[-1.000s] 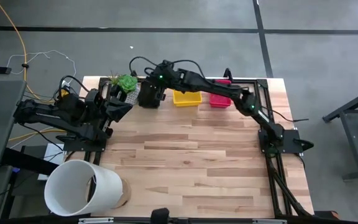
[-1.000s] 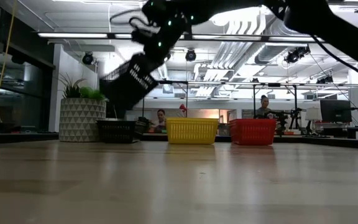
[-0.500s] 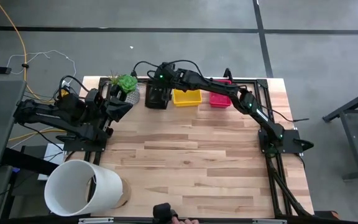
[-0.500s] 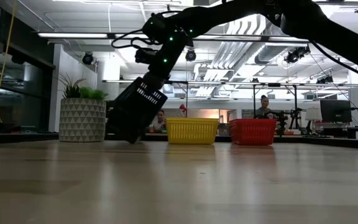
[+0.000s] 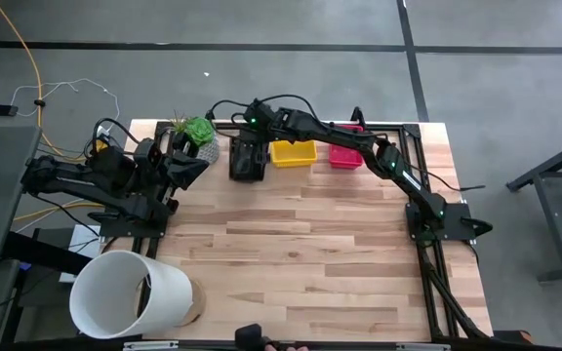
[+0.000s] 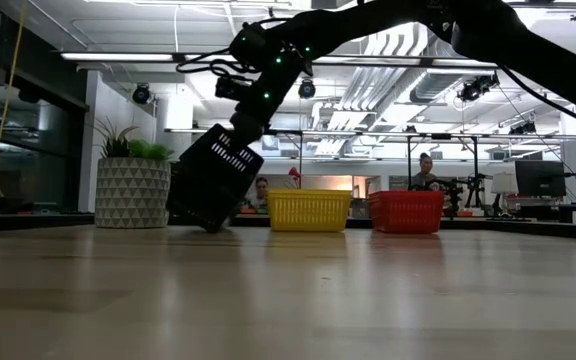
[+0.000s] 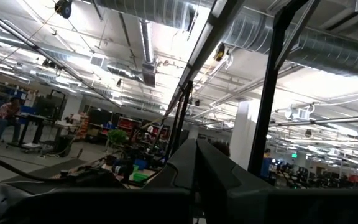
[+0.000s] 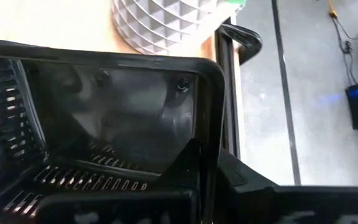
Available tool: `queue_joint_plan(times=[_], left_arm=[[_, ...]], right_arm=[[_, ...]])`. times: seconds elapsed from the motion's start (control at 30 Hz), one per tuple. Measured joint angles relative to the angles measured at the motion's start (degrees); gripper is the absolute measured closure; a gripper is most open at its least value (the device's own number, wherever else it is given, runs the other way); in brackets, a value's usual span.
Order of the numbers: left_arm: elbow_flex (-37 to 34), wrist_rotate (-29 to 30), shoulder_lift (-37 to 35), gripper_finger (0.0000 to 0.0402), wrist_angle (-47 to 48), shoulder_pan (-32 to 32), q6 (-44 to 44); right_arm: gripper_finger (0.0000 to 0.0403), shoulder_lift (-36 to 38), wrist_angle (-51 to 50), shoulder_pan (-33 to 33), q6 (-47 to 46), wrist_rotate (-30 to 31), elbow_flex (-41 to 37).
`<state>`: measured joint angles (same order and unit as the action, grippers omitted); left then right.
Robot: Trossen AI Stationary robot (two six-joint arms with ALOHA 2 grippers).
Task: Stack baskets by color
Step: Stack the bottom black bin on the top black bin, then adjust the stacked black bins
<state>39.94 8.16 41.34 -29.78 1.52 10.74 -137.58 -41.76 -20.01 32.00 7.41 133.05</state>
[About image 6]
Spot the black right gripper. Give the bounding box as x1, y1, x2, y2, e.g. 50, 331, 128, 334
229, 46, 315, 150

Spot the black plastic basket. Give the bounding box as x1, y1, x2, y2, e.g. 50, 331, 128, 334
165, 123, 266, 235

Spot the person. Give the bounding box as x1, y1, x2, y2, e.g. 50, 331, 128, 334
246, 175, 271, 211
409, 151, 442, 192

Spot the black ceiling spotlight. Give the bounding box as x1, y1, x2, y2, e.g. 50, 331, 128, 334
131, 82, 153, 106
297, 77, 317, 100
456, 73, 501, 103

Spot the yellow plastic basket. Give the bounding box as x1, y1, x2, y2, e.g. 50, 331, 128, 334
266, 188, 354, 234

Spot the light green plant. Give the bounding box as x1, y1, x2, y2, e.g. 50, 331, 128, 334
127, 139, 176, 163

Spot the triangle patterned planter pot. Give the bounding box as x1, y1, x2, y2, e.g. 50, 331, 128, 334
94, 156, 172, 230

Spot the dark spiky plant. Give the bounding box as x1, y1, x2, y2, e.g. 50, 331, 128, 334
94, 117, 140, 160

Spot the long LED light bar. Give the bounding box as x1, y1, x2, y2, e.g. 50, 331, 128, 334
58, 49, 576, 71

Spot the red plastic basket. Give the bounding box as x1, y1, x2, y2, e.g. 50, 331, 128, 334
367, 190, 446, 235

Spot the white panel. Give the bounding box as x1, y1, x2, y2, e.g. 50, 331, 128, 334
489, 171, 520, 196

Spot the black computer monitor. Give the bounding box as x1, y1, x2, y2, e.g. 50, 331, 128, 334
513, 159, 567, 198

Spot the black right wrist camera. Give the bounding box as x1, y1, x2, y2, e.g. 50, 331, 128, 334
213, 74, 252, 102

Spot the black station frame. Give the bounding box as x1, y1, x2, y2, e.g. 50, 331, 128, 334
262, 128, 305, 191
405, 133, 480, 202

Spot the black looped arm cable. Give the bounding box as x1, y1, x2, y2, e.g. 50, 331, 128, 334
174, 46, 250, 77

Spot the yellow hanging cable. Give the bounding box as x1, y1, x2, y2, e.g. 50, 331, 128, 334
0, 0, 27, 197

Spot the black hanging arm cable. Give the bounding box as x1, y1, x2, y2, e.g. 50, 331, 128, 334
496, 63, 576, 140

